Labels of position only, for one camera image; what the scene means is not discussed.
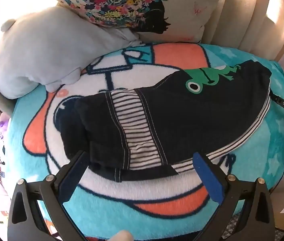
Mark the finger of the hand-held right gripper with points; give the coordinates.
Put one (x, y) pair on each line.
(283, 104)

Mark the printed cartoon blanket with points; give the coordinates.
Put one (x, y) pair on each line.
(257, 150)

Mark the grey plush toy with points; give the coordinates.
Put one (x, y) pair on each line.
(44, 50)

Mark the floral print pillow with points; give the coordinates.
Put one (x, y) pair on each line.
(194, 10)

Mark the dark pants with frog print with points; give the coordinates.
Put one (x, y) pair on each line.
(182, 110)

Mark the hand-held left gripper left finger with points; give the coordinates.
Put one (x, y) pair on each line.
(71, 178)

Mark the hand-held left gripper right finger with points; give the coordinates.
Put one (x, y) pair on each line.
(207, 178)

